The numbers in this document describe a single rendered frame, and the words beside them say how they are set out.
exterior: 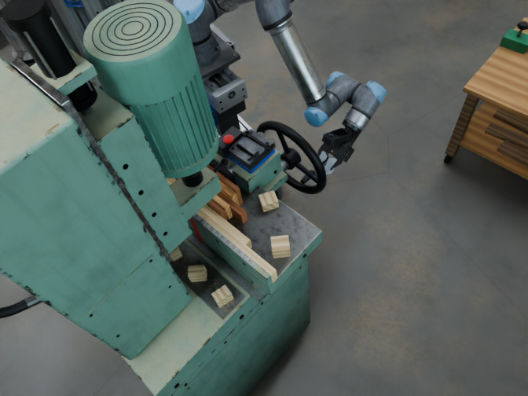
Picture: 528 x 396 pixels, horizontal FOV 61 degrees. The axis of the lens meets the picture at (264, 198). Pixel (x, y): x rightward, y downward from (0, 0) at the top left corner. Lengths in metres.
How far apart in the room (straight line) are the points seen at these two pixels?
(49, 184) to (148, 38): 0.28
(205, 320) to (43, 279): 0.52
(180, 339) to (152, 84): 0.70
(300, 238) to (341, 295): 0.93
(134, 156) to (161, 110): 0.10
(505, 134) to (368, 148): 0.66
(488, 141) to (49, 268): 2.06
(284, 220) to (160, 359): 0.48
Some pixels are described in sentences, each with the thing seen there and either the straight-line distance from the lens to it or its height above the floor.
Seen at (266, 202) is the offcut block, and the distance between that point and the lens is 1.21.
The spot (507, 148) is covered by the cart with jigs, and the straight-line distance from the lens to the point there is 2.41.
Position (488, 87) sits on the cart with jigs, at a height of 0.53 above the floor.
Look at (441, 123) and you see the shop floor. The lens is 2.70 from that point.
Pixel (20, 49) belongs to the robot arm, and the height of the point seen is 1.08.
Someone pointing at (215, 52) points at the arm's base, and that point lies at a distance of 1.79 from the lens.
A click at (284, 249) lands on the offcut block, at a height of 0.94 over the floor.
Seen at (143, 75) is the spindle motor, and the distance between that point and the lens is 0.76.
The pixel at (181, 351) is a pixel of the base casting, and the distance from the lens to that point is 1.23.
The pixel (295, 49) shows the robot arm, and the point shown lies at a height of 1.06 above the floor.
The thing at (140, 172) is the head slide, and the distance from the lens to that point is 0.87.
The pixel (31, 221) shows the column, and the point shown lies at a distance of 0.74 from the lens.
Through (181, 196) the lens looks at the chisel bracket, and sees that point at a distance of 1.10.
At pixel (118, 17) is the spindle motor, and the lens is 0.85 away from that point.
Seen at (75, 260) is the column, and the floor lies 1.27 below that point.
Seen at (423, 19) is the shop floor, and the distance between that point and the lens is 3.37.
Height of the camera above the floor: 1.95
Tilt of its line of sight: 57 degrees down
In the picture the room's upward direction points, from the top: 10 degrees counter-clockwise
